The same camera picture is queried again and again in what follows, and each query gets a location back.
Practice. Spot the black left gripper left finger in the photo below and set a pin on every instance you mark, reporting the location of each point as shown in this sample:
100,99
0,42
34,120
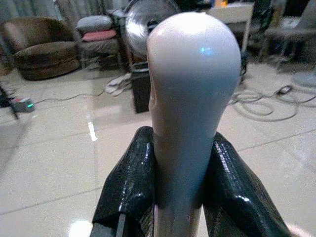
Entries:
128,182

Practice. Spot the grey cushion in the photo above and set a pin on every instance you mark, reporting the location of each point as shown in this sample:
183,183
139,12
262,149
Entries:
93,23

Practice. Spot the white cloth pile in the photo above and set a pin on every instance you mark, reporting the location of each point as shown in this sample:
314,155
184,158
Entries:
119,84

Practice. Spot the white table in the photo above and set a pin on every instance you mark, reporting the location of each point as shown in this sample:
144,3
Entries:
234,17

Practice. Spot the grey chair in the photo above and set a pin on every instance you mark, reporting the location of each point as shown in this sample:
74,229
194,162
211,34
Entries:
288,32

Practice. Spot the pink cushion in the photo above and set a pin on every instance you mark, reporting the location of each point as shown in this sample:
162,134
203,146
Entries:
98,35

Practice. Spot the black power adapter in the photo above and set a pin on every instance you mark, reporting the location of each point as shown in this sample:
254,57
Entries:
284,90

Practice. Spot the dark chair with cushions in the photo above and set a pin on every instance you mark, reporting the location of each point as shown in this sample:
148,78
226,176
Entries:
101,49

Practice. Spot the black tripod leg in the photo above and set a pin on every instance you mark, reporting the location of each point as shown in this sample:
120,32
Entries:
8,101

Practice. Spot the grey power strip green light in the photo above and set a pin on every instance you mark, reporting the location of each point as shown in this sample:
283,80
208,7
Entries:
23,104

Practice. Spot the silver round fan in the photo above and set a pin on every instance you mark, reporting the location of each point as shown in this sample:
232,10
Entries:
138,27

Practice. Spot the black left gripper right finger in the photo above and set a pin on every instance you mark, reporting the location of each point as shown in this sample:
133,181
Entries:
237,187

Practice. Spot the brown round armchair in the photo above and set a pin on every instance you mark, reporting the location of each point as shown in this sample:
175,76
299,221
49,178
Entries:
42,47

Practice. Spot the black box on floor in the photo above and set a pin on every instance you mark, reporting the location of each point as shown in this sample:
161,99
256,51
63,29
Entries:
141,86

